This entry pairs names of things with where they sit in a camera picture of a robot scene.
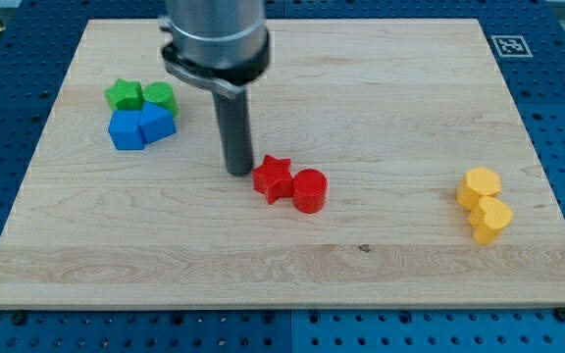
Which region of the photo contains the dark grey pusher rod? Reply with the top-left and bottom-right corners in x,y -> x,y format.
213,89 -> 254,177

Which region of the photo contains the red star block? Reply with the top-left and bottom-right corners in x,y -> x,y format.
252,154 -> 293,204

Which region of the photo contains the red cylinder block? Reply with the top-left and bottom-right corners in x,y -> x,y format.
292,169 -> 328,214

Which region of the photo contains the green star block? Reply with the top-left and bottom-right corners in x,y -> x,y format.
103,78 -> 143,111

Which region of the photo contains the light wooden board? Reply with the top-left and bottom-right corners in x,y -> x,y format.
0,19 -> 565,311

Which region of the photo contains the yellow heart block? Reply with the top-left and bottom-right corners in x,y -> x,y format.
468,196 -> 513,245

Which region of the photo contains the white fiducial marker tag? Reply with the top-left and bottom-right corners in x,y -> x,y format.
491,34 -> 533,58

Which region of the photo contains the yellow hexagon block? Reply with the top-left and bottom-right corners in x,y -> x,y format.
456,166 -> 501,210

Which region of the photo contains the green cylinder block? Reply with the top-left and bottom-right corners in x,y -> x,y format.
143,81 -> 179,117

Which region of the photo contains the blue pentagon block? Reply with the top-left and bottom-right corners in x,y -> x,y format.
139,102 -> 177,143

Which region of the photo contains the blue cube block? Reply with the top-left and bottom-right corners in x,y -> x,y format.
108,110 -> 145,150

